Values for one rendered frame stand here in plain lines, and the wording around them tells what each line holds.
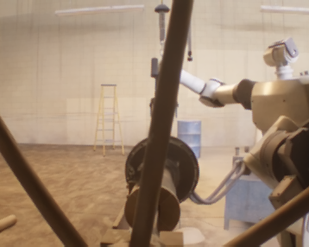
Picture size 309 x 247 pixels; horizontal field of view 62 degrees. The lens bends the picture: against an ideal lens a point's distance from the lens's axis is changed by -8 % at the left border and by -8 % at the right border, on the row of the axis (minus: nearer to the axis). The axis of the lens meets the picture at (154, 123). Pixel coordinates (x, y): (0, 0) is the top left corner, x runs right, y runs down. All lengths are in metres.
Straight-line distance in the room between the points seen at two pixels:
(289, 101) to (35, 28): 9.79
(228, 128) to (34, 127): 6.35
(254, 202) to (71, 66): 7.80
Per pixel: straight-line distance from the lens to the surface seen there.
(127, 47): 9.04
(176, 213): 0.71
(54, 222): 0.35
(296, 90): 0.86
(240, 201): 2.73
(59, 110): 9.49
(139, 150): 1.08
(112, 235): 0.54
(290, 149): 0.37
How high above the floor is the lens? 1.17
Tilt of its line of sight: 3 degrees down
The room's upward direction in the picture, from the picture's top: straight up
